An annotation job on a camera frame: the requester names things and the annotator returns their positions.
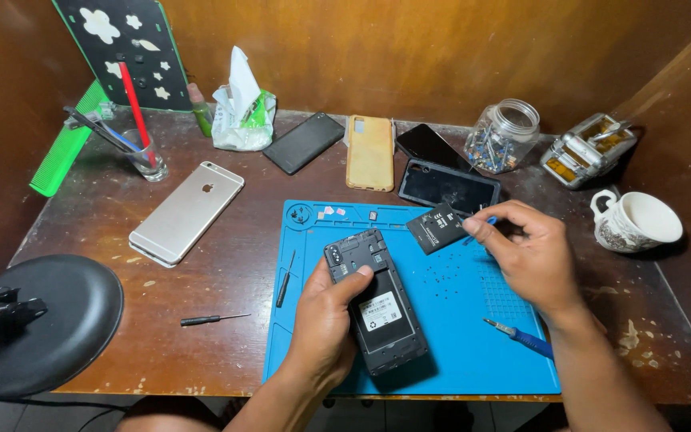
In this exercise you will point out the person's right hand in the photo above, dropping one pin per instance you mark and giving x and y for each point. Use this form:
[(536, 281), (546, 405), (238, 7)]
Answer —
[(537, 264)]

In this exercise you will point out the person's left hand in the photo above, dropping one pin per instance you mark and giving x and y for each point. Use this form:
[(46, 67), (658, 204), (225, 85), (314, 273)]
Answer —
[(318, 336)]

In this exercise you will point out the blue plastic pry tool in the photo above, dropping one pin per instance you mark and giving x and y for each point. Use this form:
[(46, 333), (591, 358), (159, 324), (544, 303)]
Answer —
[(490, 221)]

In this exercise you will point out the black phone battery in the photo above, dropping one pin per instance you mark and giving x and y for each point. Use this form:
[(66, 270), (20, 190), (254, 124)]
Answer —
[(435, 231)]

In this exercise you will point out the thin black screwdriver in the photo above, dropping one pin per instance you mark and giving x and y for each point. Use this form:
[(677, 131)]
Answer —
[(285, 282)]

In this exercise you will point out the scattered tiny screws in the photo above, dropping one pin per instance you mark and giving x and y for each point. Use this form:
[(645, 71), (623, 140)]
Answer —
[(444, 282)]

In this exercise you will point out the white patterned mug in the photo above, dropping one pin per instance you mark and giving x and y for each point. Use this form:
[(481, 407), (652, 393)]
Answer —
[(633, 225)]

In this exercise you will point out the blue silicone repair mat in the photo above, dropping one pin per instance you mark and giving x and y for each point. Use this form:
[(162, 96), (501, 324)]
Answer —
[(471, 354)]

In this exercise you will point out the black phone case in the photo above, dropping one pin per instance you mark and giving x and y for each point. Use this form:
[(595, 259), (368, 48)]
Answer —
[(447, 189)]

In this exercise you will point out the metal compartment box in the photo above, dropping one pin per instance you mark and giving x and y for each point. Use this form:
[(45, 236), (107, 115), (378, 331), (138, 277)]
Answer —
[(585, 153)]

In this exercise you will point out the pink small card pieces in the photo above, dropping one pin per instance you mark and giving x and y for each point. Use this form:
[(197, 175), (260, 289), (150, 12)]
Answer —
[(328, 210)]

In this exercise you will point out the glass jar of small parts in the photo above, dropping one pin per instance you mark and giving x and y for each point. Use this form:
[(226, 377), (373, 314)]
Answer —
[(498, 144)]

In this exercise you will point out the glossy black smartphone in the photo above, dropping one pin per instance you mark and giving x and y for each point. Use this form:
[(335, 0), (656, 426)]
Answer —
[(429, 147)]

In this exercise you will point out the person's leg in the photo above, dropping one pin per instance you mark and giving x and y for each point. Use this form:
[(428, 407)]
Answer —
[(168, 417)]

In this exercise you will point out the silver smartphone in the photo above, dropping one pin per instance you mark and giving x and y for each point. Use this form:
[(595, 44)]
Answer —
[(186, 213)]

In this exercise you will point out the yellowed phone case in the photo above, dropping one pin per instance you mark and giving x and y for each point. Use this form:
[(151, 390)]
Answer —
[(369, 156)]

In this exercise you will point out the matte black smartphone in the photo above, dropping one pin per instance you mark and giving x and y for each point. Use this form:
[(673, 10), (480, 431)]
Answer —
[(303, 144)]

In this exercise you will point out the plastic pack of tissues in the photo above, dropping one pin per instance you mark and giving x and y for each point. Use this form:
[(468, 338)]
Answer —
[(242, 117)]

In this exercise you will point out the clear drinking glass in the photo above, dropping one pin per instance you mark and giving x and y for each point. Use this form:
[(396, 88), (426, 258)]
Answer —
[(150, 165)]

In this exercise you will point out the small green bottle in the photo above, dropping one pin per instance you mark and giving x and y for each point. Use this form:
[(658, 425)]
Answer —
[(203, 114)]

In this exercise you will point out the black round lamp base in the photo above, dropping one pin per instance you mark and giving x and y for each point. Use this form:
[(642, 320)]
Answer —
[(63, 336)]

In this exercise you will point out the blue pen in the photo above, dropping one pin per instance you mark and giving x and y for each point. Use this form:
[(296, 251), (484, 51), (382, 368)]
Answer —
[(122, 138)]

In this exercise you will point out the red pen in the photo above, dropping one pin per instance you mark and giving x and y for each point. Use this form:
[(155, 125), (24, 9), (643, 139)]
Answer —
[(135, 108)]

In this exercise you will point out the green comb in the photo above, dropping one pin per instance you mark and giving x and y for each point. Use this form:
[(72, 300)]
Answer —
[(63, 150)]

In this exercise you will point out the black board with white flowers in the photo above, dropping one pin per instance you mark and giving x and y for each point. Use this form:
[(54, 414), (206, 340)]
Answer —
[(123, 54)]

